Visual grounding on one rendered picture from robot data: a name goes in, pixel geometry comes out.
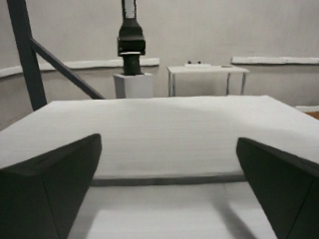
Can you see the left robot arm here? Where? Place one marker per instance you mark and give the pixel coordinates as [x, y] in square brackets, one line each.
[131, 39]

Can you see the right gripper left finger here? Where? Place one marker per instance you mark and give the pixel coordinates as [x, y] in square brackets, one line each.
[40, 197]

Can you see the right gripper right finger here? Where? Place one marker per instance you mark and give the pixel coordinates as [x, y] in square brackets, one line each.
[286, 187]

